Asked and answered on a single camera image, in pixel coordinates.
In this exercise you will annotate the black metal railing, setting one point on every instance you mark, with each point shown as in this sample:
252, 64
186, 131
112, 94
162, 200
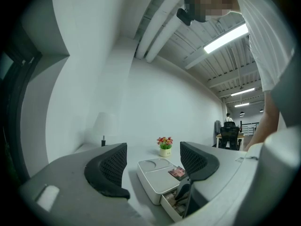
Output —
249, 128

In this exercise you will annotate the potted red yellow flowers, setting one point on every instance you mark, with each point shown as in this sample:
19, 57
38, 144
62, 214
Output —
165, 147

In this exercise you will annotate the grey hanging jacket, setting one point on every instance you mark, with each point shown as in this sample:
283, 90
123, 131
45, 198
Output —
217, 126

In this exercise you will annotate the white table lamp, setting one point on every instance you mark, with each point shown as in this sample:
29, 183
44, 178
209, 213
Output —
103, 126

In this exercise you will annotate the white drawer organizer box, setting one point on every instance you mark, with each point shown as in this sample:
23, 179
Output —
156, 176

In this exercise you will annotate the black head camera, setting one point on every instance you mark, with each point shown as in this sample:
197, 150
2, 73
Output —
184, 16

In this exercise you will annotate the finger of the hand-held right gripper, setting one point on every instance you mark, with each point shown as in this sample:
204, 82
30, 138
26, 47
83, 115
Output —
180, 190

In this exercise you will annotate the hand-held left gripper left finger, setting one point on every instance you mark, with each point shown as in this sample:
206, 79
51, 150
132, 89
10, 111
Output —
110, 166

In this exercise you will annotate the wooden background desk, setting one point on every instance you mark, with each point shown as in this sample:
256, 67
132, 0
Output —
218, 138

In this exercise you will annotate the white ceiling duct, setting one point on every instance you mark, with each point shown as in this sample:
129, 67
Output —
162, 15
162, 37

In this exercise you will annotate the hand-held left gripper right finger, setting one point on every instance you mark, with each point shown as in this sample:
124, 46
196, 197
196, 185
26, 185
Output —
200, 163

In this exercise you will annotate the person's white shirt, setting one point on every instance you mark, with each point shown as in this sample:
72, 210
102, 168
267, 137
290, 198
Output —
265, 32

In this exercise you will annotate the person's right forearm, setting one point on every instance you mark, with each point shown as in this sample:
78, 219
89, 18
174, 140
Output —
265, 121

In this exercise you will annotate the red small packet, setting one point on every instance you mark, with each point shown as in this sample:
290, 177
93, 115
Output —
176, 171

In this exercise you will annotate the black office chair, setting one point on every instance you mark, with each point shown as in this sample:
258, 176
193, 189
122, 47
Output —
230, 134

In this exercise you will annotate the small packets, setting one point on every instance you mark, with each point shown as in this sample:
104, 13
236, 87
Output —
175, 202

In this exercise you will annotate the long ceiling light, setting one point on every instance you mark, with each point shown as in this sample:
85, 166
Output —
242, 91
225, 37
241, 105

